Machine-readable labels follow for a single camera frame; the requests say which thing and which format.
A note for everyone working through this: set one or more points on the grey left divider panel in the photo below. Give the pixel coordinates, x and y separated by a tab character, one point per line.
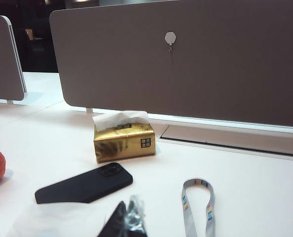
3	61

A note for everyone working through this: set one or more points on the grey desk divider panel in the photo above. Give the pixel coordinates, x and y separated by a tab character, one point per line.
210	61

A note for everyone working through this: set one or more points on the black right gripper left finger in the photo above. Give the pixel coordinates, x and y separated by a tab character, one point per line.
115	224

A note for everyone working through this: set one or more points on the black smartphone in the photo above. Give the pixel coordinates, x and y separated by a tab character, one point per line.
87	182

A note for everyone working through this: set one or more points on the white tissue in pack opening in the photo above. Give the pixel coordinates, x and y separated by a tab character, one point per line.
111	118

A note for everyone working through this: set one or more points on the gold tissue pack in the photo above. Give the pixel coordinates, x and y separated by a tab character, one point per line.
121	145

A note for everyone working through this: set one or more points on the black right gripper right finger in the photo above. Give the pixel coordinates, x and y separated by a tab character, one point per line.
136	222

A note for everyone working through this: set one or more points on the white adhesive hook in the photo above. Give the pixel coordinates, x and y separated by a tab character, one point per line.
170	37

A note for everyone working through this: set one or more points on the white pulled tissue sheet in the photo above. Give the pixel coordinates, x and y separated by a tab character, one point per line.
62	219

